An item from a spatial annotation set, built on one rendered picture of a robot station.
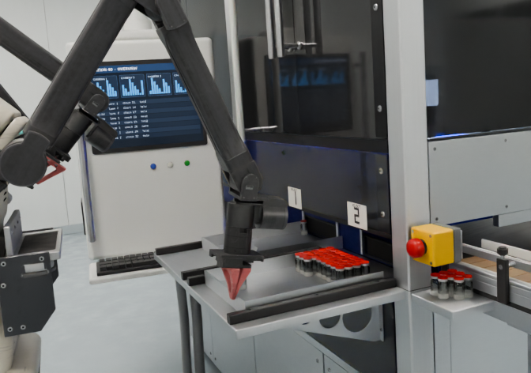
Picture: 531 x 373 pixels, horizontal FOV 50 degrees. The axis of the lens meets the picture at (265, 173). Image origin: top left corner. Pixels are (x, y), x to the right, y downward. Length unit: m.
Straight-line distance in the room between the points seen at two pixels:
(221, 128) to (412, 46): 0.43
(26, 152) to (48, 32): 5.57
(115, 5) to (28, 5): 5.57
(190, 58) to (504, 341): 1.00
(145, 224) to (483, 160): 1.20
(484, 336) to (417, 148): 0.50
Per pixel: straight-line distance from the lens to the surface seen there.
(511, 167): 1.46
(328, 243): 1.65
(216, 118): 1.14
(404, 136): 1.25
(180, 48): 1.12
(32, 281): 1.25
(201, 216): 2.12
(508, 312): 1.27
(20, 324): 1.28
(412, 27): 1.27
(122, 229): 2.09
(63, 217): 6.66
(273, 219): 1.21
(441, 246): 1.22
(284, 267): 1.51
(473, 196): 1.39
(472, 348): 1.49
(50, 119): 1.09
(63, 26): 6.65
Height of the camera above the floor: 1.32
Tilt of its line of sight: 7 degrees down
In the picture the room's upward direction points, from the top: 4 degrees counter-clockwise
